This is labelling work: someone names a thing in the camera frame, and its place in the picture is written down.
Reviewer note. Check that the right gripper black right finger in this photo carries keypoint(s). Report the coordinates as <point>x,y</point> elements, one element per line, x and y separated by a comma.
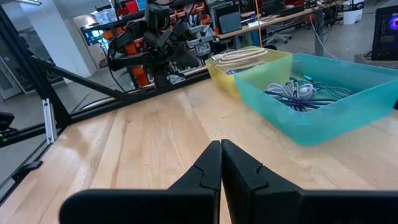
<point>280,205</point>

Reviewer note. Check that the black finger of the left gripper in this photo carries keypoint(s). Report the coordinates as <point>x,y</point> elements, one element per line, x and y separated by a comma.
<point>186,57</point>

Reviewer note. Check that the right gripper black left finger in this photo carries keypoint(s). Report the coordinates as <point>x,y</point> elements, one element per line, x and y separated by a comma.
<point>140,208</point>

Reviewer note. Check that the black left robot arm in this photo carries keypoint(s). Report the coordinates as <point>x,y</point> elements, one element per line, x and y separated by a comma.
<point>124,60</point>

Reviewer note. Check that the grey bench monitor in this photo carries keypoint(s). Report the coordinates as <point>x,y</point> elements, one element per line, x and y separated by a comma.
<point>230,21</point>

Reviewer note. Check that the clear plastic storage bin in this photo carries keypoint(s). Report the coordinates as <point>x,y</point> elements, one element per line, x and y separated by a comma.
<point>105,15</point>

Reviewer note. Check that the teal plastic bin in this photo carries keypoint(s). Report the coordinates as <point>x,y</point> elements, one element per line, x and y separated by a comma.
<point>311,127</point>

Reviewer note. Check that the yellow plastic bin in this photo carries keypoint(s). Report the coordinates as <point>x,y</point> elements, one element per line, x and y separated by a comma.
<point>273,71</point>

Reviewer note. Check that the grey office chair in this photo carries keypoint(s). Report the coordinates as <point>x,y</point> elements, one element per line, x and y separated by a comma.
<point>278,35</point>

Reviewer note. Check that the wooden workbench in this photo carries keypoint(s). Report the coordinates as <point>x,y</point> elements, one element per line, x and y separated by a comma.
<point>280,20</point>

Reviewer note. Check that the white building column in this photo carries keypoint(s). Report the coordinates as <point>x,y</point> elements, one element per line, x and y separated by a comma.
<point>53,37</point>

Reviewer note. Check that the white bucket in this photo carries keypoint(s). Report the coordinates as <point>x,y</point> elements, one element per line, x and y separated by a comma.
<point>353,14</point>

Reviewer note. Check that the black frame clamp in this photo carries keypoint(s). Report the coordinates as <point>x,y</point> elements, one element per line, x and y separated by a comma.
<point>28,169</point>

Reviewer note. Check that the black aluminium table frame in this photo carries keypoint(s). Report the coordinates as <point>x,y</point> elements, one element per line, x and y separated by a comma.
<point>46,93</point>

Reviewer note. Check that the silver frame bracket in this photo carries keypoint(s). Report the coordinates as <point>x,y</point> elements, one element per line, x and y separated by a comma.
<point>49,121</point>

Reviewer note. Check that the black camera device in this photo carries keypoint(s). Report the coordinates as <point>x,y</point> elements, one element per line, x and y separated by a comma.
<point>6,119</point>

